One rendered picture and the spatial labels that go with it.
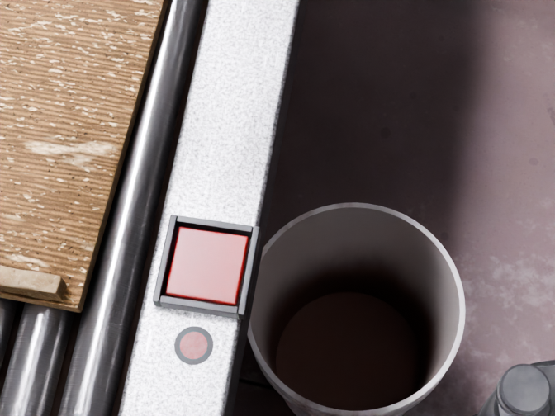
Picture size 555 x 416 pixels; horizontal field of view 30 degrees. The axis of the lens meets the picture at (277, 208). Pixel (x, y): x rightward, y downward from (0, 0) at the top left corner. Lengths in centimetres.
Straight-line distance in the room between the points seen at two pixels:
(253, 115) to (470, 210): 100
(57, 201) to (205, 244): 13
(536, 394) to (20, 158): 82
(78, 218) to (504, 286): 109
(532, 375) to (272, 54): 70
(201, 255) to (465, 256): 104
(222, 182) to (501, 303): 101
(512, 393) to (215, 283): 70
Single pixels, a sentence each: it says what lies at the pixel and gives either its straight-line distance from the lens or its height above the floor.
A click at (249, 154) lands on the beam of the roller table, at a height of 92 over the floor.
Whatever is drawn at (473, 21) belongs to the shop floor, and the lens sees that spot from 204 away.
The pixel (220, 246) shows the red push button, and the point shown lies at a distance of 85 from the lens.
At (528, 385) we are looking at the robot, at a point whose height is 32.
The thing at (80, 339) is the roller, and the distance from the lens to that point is 87.
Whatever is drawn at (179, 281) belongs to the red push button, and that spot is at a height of 93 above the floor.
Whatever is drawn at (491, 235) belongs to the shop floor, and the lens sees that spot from 186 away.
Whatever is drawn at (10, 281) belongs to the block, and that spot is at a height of 96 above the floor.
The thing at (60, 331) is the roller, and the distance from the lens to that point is 88.
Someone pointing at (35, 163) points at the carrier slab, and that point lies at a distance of 90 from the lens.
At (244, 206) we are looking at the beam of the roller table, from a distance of 88.
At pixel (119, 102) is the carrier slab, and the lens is 91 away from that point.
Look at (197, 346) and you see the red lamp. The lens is 85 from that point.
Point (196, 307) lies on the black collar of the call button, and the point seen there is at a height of 93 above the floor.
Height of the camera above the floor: 174
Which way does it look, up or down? 69 degrees down
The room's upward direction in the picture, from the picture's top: 7 degrees counter-clockwise
